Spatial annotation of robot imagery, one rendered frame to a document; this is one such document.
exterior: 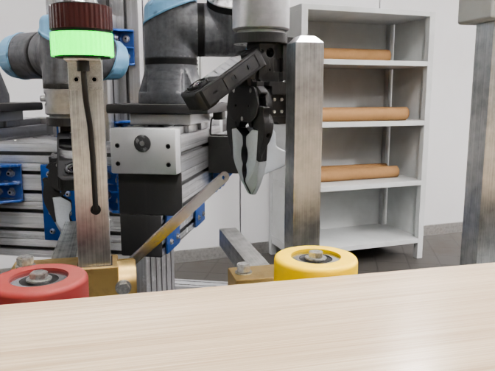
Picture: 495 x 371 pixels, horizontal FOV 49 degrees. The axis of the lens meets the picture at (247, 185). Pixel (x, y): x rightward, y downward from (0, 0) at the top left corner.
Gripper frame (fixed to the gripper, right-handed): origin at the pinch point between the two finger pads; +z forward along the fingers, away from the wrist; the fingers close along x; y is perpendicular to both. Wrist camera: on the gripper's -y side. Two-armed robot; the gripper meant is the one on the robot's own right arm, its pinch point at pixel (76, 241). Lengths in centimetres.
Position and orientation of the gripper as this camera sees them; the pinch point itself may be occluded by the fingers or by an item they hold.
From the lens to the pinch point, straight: 91.8
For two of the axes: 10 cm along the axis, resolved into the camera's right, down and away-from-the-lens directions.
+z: 0.0, 9.8, 1.8
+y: -2.4, -1.8, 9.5
